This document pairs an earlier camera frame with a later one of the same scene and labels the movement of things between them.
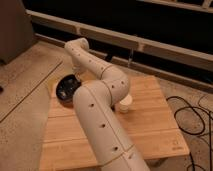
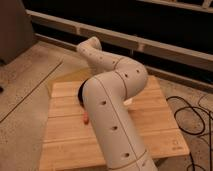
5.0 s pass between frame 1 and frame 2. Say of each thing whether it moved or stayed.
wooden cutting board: stayed
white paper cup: stayed
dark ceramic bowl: moved
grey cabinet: stayed
